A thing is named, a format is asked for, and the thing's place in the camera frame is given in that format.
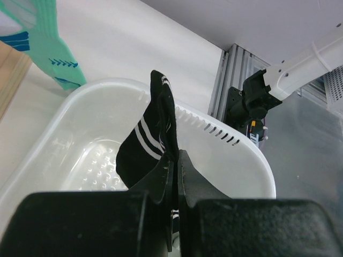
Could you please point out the wooden drying rack frame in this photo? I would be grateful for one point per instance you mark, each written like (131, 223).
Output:
(14, 67)

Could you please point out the perforated grey cable duct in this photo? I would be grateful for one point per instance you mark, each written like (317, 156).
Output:
(334, 91)

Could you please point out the green sock right hanging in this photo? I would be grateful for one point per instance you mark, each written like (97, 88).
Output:
(31, 27)

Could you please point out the white plastic laundry basket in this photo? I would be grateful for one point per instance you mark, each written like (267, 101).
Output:
(77, 151)

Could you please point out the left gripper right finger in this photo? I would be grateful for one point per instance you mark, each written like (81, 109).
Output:
(213, 224)

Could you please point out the black sock white stripes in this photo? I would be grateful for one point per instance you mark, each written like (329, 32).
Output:
(152, 144)

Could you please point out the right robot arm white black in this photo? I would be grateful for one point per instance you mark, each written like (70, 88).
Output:
(267, 88)

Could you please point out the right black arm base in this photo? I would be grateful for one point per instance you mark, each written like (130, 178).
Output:
(238, 117)

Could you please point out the aluminium mounting rail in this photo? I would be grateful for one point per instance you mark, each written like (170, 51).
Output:
(235, 65)

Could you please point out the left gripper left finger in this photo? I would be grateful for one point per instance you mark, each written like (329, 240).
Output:
(137, 222)

